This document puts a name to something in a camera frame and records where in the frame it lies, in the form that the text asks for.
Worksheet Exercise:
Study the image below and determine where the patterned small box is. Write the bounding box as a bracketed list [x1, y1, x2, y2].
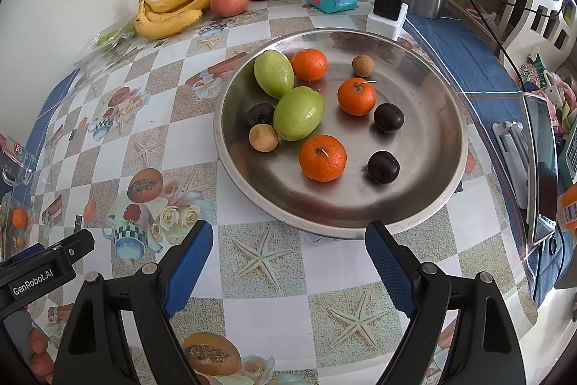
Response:
[518, 62, 544, 90]

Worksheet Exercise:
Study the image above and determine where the smartphone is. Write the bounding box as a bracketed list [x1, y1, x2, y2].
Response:
[523, 93, 560, 246]

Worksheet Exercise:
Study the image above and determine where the small dark purple plum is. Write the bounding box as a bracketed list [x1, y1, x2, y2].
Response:
[247, 102, 277, 128]

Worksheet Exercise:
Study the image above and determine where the clear plastic container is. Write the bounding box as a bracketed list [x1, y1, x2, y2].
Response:
[0, 135, 38, 187]

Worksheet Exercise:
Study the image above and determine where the white charger block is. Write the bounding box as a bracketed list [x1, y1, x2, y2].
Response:
[365, 3, 409, 42]

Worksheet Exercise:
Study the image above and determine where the white phone stand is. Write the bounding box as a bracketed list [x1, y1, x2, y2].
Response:
[491, 120, 529, 210]

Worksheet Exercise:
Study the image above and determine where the large green jujube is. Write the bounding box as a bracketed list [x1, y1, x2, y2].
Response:
[273, 86, 325, 141]

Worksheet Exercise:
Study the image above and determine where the person's left hand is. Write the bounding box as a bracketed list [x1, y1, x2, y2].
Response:
[28, 328, 57, 385]

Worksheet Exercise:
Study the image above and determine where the pale pink apple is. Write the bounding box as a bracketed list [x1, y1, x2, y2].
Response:
[210, 0, 250, 18]

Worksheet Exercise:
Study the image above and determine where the orange box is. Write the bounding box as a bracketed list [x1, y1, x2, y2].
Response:
[556, 184, 577, 232]

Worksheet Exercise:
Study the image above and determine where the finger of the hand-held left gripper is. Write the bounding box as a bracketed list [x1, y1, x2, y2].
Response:
[13, 243, 47, 262]
[47, 227, 96, 265]

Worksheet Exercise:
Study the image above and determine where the large stainless steel plate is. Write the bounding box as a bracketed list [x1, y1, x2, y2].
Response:
[213, 30, 470, 240]

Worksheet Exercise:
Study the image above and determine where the clear plastic bag with greens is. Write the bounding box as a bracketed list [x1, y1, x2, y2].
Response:
[88, 22, 136, 52]

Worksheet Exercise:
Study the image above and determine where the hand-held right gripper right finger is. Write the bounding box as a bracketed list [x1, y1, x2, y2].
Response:
[365, 221, 526, 385]

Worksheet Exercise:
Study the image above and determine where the white plastic chair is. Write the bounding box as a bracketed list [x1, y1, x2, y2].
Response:
[498, 0, 577, 65]

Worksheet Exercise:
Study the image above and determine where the yellow banana bunch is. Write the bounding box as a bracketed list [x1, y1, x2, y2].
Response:
[134, 0, 233, 40]

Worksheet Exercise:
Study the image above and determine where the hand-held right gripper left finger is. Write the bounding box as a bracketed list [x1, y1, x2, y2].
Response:
[53, 220, 214, 385]

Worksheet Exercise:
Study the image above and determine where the green calculator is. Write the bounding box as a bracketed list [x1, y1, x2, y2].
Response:
[556, 128, 577, 187]

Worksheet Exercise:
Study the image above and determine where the pink and white clutter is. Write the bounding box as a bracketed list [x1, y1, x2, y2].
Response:
[541, 69, 577, 137]

